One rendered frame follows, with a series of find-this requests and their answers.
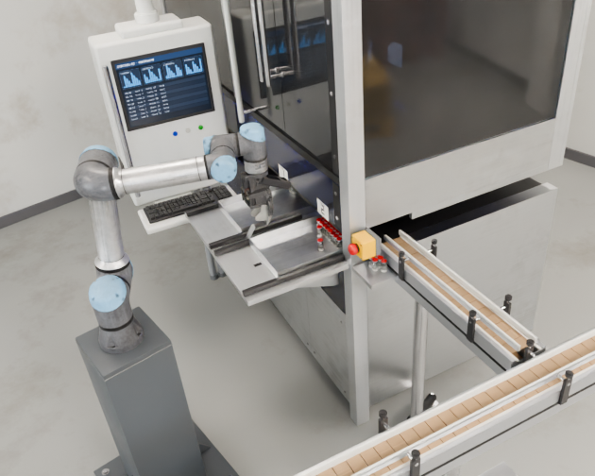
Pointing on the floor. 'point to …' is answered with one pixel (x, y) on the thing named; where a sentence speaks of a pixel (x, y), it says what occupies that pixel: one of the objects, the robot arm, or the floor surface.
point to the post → (351, 191)
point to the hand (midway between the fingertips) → (268, 220)
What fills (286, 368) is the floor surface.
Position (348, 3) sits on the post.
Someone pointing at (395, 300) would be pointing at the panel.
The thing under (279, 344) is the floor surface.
